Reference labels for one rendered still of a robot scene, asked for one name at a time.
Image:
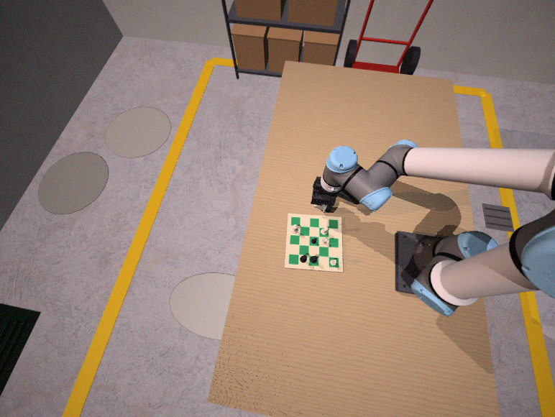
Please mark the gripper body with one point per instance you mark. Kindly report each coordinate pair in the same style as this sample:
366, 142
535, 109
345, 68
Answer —
320, 196

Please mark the green and cream checkered chessboard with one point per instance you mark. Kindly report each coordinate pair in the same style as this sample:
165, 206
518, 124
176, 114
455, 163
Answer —
299, 244

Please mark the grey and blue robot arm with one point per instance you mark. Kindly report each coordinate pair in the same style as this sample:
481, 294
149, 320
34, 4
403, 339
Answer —
456, 269

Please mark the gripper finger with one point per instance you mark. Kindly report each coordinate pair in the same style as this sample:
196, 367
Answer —
324, 207

